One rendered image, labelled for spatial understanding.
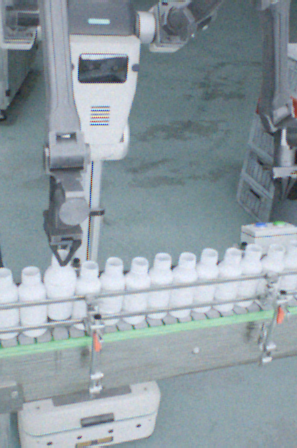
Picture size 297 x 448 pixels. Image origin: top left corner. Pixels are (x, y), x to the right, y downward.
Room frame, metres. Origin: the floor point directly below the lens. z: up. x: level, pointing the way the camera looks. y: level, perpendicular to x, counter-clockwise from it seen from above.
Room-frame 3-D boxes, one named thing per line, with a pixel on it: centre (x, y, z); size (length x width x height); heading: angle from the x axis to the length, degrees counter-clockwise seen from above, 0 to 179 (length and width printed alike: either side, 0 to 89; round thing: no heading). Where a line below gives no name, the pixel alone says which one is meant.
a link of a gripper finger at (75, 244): (0.97, 0.17, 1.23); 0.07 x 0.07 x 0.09; 22
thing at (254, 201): (3.53, -0.96, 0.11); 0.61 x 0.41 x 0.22; 118
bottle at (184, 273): (1.08, -0.11, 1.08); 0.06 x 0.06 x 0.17
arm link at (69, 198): (0.94, 0.15, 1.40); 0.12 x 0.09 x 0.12; 22
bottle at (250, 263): (1.16, -0.27, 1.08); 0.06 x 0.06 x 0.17
